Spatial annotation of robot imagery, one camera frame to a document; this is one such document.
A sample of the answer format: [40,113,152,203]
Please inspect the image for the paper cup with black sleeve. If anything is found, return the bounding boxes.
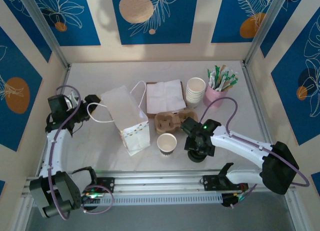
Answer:
[156,132,178,157]

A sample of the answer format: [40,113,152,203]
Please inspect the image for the brown pulp cup carrier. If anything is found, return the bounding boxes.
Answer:
[154,109,200,135]

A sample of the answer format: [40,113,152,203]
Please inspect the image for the white floral paper bag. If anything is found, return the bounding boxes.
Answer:
[86,80,152,157]

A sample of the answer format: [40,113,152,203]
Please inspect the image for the stack of black cup lids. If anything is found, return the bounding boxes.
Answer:
[188,150,209,164]

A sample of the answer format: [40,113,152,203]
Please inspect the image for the white napkins on tray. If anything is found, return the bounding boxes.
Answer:
[145,80,188,117]

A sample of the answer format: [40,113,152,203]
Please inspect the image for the pink holder cup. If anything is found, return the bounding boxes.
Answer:
[202,85,228,109]

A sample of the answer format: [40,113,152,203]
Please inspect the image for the stack of white paper cups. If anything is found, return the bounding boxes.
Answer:
[185,77,207,110]

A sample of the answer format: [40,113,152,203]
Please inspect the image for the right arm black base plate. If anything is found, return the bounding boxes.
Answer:
[202,174,250,192]

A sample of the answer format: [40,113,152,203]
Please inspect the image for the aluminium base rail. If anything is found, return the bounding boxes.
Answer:
[23,168,297,199]

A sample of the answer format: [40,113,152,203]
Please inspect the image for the grey slotted cable duct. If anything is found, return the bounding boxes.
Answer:
[32,192,224,207]

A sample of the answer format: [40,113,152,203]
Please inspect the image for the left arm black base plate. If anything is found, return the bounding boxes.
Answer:
[95,176,116,193]

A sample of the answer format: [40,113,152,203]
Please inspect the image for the aluminium frame post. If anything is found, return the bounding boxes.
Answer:
[243,0,286,67]
[17,0,71,70]

